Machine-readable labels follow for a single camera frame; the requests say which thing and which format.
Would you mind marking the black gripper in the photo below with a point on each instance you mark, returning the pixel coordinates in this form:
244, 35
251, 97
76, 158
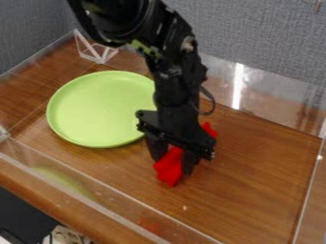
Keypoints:
179, 130

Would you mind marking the red star-profile carrot bar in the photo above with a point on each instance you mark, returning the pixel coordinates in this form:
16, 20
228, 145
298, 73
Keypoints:
168, 166

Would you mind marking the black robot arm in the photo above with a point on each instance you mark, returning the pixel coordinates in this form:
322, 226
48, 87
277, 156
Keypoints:
159, 34

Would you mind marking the light green round plate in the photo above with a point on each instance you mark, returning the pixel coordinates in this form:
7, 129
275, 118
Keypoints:
91, 110

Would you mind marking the black object under table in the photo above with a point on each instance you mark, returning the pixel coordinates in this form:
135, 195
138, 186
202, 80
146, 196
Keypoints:
23, 223

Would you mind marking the clear acrylic enclosure walls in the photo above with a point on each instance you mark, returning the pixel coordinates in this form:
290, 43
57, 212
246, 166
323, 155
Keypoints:
244, 198

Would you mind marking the clear acrylic corner bracket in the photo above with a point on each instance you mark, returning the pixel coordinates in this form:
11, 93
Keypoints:
92, 51

